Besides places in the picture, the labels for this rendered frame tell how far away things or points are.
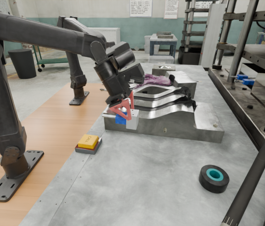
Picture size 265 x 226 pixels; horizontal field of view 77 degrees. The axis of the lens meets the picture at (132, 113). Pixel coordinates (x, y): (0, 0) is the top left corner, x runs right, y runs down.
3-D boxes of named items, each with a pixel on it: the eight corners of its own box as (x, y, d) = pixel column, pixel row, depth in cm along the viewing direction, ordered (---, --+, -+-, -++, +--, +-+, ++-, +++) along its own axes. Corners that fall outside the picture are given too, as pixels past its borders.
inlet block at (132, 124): (100, 125, 60) (99, 111, 58) (104, 118, 64) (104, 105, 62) (136, 129, 58) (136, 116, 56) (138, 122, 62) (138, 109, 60)
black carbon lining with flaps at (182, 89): (120, 111, 78) (119, 92, 73) (128, 97, 91) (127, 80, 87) (198, 119, 72) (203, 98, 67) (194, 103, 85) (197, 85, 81)
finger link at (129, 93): (142, 106, 62) (130, 84, 58) (138, 116, 56) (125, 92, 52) (126, 112, 64) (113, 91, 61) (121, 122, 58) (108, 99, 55)
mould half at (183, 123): (104, 129, 77) (102, 103, 70) (119, 104, 99) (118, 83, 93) (220, 143, 68) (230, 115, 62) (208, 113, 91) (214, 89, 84)
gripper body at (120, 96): (131, 87, 59) (121, 68, 57) (125, 99, 50) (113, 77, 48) (116, 94, 62) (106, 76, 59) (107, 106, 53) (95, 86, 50)
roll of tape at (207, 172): (193, 175, 55) (195, 167, 53) (214, 169, 56) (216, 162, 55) (209, 196, 48) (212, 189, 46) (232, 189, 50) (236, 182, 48)
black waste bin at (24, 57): (11, 79, 397) (2, 51, 366) (26, 73, 438) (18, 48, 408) (30, 80, 390) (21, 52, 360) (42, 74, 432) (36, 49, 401)
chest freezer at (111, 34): (121, 50, 752) (120, 27, 707) (117, 54, 686) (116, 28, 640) (89, 49, 773) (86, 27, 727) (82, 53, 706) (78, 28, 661)
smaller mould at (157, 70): (151, 76, 148) (151, 68, 145) (153, 71, 161) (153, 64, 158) (174, 77, 145) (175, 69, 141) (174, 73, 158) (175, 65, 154)
